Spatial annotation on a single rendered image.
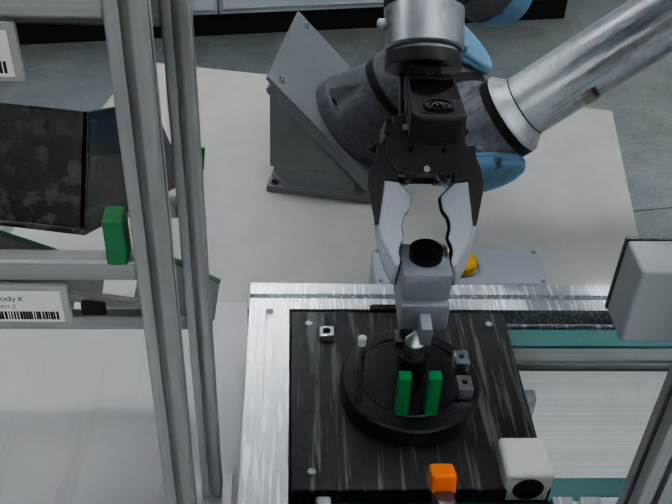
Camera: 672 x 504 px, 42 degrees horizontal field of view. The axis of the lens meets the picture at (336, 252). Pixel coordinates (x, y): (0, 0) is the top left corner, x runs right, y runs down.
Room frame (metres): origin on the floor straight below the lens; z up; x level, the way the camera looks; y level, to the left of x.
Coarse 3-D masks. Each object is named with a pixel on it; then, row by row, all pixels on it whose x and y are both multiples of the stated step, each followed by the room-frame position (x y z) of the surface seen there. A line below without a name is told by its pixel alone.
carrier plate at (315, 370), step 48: (336, 336) 0.69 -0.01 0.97; (480, 336) 0.70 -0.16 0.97; (336, 384) 0.62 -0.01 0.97; (480, 384) 0.63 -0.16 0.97; (336, 432) 0.56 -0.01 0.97; (480, 432) 0.57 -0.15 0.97; (528, 432) 0.57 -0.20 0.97; (336, 480) 0.50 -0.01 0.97; (384, 480) 0.50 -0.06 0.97; (480, 480) 0.51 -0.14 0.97
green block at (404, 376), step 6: (402, 372) 0.57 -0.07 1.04; (408, 372) 0.57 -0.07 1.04; (402, 378) 0.57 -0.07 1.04; (408, 378) 0.57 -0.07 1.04; (402, 384) 0.56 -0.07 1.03; (408, 384) 0.56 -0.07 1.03; (396, 390) 0.57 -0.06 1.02; (402, 390) 0.56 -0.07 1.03; (408, 390) 0.56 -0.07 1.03; (396, 396) 0.57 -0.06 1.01; (402, 396) 0.56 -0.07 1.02; (408, 396) 0.56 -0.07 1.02; (396, 402) 0.57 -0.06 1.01; (402, 402) 0.56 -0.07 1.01; (408, 402) 0.57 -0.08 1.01; (396, 408) 0.56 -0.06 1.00; (402, 408) 0.56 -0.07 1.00; (396, 414) 0.56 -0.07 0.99; (402, 414) 0.56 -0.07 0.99
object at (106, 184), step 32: (0, 128) 0.45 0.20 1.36; (32, 128) 0.45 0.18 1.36; (64, 128) 0.44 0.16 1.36; (96, 128) 0.45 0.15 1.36; (0, 160) 0.44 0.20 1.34; (32, 160) 0.44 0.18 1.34; (64, 160) 0.44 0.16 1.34; (96, 160) 0.45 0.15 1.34; (0, 192) 0.43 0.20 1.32; (32, 192) 0.43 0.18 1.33; (64, 192) 0.43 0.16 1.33; (96, 192) 0.44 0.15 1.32; (0, 224) 0.42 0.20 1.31; (32, 224) 0.42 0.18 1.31; (64, 224) 0.42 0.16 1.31; (96, 224) 0.43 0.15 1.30
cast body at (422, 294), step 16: (416, 240) 0.62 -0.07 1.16; (432, 240) 0.63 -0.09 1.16; (400, 256) 0.62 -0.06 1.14; (416, 256) 0.60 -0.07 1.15; (432, 256) 0.60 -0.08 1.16; (448, 256) 0.62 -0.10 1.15; (400, 272) 0.61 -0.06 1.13; (416, 272) 0.59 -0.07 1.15; (432, 272) 0.59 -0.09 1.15; (448, 272) 0.59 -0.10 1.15; (400, 288) 0.60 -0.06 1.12; (416, 288) 0.59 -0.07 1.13; (432, 288) 0.59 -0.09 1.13; (448, 288) 0.59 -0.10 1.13; (400, 304) 0.59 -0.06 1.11; (416, 304) 0.58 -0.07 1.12; (432, 304) 0.59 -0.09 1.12; (448, 304) 0.59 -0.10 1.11; (400, 320) 0.58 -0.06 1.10; (416, 320) 0.58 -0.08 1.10; (432, 320) 0.58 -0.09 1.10
